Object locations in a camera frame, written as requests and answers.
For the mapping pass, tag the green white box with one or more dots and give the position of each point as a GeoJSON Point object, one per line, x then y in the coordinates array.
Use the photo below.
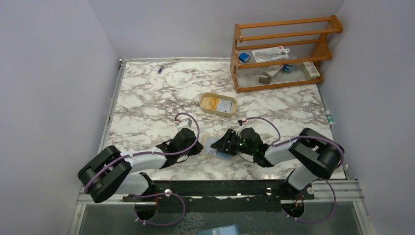
{"type": "Point", "coordinates": [310, 70]}

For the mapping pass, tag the orange wooden rack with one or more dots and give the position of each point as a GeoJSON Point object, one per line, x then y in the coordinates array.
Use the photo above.
{"type": "Point", "coordinates": [306, 39]}

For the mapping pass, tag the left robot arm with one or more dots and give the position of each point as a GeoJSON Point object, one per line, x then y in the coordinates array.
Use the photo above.
{"type": "Point", "coordinates": [113, 172]}

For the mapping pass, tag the yellow white card in tray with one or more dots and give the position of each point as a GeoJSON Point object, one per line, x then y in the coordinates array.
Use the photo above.
{"type": "Point", "coordinates": [211, 103]}

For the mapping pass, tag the blue white cup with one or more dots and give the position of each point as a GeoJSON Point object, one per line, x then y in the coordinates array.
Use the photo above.
{"type": "Point", "coordinates": [289, 67]}

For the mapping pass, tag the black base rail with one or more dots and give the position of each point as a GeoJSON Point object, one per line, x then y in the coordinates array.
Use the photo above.
{"type": "Point", "coordinates": [218, 196]}

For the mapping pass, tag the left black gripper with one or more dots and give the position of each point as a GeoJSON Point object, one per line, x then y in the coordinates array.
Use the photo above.
{"type": "Point", "coordinates": [197, 148]}

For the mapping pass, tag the white VIP credit card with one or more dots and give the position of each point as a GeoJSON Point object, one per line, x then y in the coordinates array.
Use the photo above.
{"type": "Point", "coordinates": [225, 106]}

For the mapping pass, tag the blue small box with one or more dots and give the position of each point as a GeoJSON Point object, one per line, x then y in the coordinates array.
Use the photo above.
{"type": "Point", "coordinates": [244, 57]}

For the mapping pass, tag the tan oval tray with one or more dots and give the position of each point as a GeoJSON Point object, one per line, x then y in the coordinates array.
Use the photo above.
{"type": "Point", "coordinates": [220, 97]}

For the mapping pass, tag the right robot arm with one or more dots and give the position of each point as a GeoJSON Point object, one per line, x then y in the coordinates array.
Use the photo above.
{"type": "Point", "coordinates": [318, 155]}

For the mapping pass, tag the blue object at bottom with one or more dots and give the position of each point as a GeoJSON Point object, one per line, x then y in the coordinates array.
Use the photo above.
{"type": "Point", "coordinates": [224, 230]}

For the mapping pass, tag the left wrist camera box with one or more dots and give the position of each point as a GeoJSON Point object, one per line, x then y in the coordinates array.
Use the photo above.
{"type": "Point", "coordinates": [184, 124]}

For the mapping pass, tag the white packaged item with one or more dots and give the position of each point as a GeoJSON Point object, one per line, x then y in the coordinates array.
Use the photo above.
{"type": "Point", "coordinates": [270, 54]}

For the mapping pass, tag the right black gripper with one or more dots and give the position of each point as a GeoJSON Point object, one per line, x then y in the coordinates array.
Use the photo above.
{"type": "Point", "coordinates": [223, 145]}

